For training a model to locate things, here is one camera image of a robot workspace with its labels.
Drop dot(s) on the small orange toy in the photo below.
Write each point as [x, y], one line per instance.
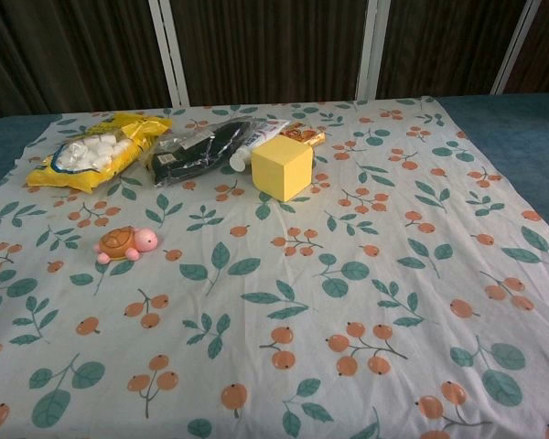
[119, 242]

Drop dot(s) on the yellow foam cube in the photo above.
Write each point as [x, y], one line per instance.
[279, 171]

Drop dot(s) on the floral print white tablecloth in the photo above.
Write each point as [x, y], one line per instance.
[302, 274]

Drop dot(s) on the white toothpaste tube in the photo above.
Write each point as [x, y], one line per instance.
[266, 135]

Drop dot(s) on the orange snack box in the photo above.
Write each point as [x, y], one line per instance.
[305, 132]

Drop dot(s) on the black socks in plastic bag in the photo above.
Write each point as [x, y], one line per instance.
[183, 164]

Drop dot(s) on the yellow bag of cotton balls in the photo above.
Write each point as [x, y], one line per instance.
[73, 179]

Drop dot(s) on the white partition frame post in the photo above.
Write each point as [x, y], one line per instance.
[373, 50]
[514, 50]
[171, 59]

